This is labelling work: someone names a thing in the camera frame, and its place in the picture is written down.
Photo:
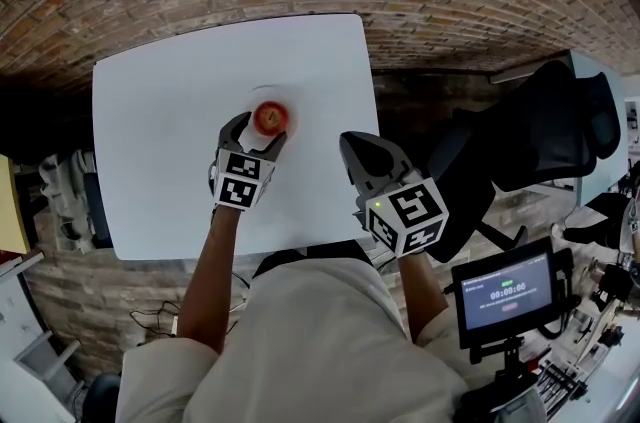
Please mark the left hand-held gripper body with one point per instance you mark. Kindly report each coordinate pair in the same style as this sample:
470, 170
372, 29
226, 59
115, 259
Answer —
242, 183

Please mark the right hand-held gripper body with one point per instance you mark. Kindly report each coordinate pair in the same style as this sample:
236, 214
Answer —
407, 216

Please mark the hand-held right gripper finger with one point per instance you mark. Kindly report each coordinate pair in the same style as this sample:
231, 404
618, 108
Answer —
377, 153
350, 156

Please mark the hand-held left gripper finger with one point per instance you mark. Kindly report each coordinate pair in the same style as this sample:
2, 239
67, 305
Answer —
274, 148
231, 127

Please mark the red apple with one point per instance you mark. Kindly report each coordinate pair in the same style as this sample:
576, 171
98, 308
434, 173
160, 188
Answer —
270, 117

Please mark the white plate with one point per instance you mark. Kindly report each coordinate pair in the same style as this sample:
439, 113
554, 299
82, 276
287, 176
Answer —
295, 111

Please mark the person's right forearm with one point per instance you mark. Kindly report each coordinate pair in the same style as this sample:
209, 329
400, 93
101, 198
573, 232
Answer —
422, 296

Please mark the person's left forearm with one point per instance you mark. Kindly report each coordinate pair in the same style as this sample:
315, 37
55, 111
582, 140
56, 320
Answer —
210, 276

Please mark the person's dark trousers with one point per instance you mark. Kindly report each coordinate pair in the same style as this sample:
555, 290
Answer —
305, 256

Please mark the black monitor screen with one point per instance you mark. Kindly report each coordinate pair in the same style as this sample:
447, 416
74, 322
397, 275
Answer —
507, 296

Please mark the black mesh office chair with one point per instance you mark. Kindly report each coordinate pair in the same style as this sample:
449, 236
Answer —
540, 131

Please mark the person's white shirt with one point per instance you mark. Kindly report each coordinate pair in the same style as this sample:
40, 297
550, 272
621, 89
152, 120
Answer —
310, 351

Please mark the white grey machine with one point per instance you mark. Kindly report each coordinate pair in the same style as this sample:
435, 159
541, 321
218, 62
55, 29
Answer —
65, 206

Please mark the black tool rack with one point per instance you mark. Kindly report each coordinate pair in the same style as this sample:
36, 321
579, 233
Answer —
560, 383

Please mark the yellow board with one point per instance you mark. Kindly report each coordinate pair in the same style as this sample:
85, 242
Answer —
11, 206

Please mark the white shelf unit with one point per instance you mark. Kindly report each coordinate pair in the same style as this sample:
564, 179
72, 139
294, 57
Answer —
30, 361

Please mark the black monitor mount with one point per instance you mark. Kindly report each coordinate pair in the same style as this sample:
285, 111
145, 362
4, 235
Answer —
510, 361

